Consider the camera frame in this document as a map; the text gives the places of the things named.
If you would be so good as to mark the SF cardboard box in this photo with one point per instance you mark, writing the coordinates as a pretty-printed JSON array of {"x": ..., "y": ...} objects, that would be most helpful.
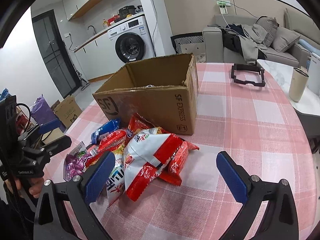
[{"x": 162, "y": 90}]

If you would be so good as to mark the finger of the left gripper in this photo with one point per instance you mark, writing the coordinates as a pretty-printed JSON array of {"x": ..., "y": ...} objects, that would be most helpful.
[
  {"x": 50, "y": 126},
  {"x": 53, "y": 148}
]

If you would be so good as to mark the yellow bottle on counter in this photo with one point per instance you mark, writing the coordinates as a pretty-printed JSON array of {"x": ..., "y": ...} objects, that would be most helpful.
[{"x": 105, "y": 23}]

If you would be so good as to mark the grey pillow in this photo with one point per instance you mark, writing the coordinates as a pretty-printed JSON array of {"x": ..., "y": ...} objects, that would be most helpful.
[
  {"x": 270, "y": 25},
  {"x": 284, "y": 39}
]

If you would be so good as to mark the red box on counter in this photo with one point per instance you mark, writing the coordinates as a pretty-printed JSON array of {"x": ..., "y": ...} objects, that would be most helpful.
[{"x": 114, "y": 19}]

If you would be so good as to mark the small cardboard box on floor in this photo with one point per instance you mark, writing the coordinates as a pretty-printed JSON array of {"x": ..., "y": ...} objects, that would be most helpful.
[{"x": 67, "y": 111}]

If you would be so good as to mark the white red snack bag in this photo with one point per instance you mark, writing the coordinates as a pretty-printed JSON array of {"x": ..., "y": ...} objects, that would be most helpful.
[{"x": 145, "y": 157}]

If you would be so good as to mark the black patterned chair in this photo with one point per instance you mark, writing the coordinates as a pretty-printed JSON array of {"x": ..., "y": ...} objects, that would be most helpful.
[{"x": 184, "y": 39}]

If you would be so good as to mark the white washing machine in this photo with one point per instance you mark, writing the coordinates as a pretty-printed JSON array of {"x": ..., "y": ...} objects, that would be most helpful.
[{"x": 132, "y": 40}]

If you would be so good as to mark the white lower kitchen cabinet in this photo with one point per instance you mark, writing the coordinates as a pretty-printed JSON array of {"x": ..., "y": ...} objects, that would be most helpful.
[{"x": 98, "y": 58}]

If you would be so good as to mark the grey jacket on sofa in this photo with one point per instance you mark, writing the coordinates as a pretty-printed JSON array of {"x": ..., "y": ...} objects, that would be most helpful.
[{"x": 256, "y": 34}]

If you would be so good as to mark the black plastic frame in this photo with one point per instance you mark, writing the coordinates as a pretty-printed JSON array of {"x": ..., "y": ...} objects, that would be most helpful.
[{"x": 245, "y": 74}]

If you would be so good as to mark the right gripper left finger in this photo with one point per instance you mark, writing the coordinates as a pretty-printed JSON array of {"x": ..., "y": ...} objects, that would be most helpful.
[{"x": 51, "y": 217}]

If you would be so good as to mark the white marble coffee table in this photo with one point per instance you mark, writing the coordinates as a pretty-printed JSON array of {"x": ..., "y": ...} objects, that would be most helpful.
[{"x": 282, "y": 73}]

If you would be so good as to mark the grey sofa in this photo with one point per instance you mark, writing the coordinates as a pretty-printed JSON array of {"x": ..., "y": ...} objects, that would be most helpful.
[{"x": 298, "y": 55}]

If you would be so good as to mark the large white noodle snack bag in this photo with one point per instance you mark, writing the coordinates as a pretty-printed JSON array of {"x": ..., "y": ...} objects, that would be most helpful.
[{"x": 115, "y": 184}]

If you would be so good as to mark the red triangular chip bag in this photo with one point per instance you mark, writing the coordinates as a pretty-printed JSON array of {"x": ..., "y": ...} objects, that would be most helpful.
[{"x": 136, "y": 124}]

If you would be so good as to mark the kitchen faucet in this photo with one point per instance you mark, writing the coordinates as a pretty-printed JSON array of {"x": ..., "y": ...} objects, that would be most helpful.
[{"x": 92, "y": 28}]

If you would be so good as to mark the blue Oreo cookie pack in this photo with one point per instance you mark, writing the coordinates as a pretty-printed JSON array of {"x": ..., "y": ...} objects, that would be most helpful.
[{"x": 104, "y": 130}]

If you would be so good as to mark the white power strip on wall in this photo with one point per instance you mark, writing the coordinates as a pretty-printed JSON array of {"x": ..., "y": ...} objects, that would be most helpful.
[{"x": 223, "y": 4}]

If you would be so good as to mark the beige tumbler cup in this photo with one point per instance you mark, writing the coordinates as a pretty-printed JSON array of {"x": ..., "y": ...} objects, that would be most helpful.
[{"x": 298, "y": 84}]

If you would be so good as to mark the white red balloon glue pack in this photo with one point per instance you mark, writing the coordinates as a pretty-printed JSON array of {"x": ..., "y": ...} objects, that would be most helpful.
[{"x": 112, "y": 140}]

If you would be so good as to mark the purple plastic bag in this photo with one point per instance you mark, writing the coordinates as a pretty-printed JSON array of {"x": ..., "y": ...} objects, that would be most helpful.
[{"x": 42, "y": 113}]

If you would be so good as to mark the pink plaid tablecloth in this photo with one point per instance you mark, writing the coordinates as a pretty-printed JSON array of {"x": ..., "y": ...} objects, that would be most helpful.
[{"x": 258, "y": 128}]

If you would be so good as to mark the dark glass door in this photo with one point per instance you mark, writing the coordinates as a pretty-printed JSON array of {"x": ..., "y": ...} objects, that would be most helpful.
[{"x": 54, "y": 53}]

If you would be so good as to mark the purple white snack bag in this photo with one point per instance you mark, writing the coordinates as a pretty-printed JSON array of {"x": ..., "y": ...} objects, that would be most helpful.
[{"x": 75, "y": 162}]

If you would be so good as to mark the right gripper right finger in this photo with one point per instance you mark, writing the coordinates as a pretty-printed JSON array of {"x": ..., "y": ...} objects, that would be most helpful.
[{"x": 280, "y": 220}]

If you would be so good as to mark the black pressure cooker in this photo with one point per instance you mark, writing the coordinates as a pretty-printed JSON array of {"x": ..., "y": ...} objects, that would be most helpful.
[{"x": 127, "y": 10}]

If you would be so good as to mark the person's left hand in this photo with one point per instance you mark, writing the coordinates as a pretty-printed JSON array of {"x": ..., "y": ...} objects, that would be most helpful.
[{"x": 34, "y": 190}]

